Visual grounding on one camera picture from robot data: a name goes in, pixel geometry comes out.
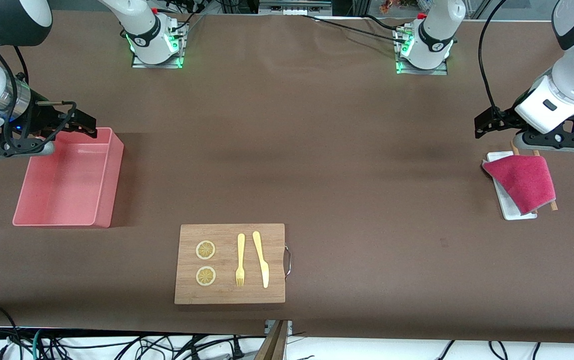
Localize aluminium frame rail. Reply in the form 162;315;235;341
259;0;332;16

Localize white rectangular tray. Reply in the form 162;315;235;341
486;151;538;221

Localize pink plastic bin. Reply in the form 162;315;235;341
13;127;125;229

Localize colourful toy pile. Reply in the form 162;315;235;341
379;0;420;14

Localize yellow plastic knife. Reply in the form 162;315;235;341
252;230;270;289

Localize wooden cutting board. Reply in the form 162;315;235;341
174;223;286;305

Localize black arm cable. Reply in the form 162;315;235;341
478;0;510;118
0;12;78;153

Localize red cloth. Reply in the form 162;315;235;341
482;155;556;215

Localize small metal bracket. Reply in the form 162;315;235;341
265;320;293;335

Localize dried lemon slice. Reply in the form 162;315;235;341
196;266;217;287
196;240;216;261

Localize long black table cable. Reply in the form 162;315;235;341
301;14;410;43

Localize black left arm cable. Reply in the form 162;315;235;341
478;0;510;118

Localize short black table cable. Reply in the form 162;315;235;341
364;14;403;32

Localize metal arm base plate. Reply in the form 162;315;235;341
396;27;448;76
132;22;187;69

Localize wooden post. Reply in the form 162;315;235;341
255;320;288;360

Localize yellow plastic fork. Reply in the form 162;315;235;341
235;233;246;288

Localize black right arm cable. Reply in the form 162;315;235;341
0;12;78;153

